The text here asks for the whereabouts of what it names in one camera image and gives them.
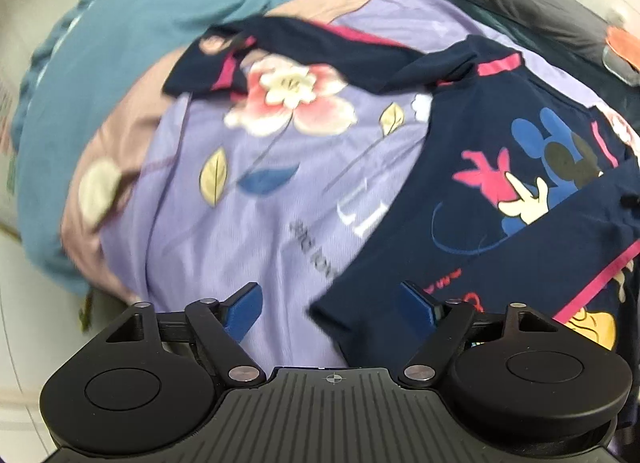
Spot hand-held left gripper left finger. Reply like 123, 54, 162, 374
102, 282, 267, 388

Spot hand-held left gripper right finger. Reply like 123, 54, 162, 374
397, 281, 565, 388

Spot navy cartoon print shirt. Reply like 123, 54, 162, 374
162, 15, 640, 369

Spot purple floral blanket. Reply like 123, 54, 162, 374
60, 0, 640, 374

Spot teal bed sheet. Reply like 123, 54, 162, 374
12, 0, 386, 300

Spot orange and clear object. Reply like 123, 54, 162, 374
602, 24, 640, 84

